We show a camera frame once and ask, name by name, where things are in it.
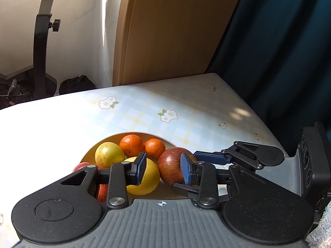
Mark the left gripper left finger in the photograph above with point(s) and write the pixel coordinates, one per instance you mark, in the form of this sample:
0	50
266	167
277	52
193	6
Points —
68	208

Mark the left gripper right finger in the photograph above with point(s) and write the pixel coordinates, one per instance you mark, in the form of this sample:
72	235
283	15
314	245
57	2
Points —
256	208

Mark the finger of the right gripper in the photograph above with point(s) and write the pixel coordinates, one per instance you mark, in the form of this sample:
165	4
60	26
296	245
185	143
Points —
192	192
248	155

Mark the cream round plate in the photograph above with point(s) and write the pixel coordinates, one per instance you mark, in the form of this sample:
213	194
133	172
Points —
163	191

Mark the reddish green apple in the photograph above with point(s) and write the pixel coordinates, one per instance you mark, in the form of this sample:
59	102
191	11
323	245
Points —
169	165

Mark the dark red apple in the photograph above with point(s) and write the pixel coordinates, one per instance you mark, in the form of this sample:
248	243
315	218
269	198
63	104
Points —
84	164

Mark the yellow green apple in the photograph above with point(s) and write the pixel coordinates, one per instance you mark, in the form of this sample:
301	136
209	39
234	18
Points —
109	153

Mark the orange tangerine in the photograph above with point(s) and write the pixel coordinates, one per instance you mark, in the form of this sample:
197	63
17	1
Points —
132	145

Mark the white fluffy blanket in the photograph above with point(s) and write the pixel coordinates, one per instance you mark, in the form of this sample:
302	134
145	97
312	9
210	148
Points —
321	236

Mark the dark teal curtain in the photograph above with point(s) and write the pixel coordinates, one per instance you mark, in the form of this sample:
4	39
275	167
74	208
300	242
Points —
275	54

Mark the black bag on floor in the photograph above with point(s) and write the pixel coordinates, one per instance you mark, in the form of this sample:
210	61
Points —
77	84

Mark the black exercise bike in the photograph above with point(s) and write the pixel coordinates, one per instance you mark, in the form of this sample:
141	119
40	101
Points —
33	83

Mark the wooden headboard panel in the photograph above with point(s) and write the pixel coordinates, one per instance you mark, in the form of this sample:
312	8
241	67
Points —
162	39

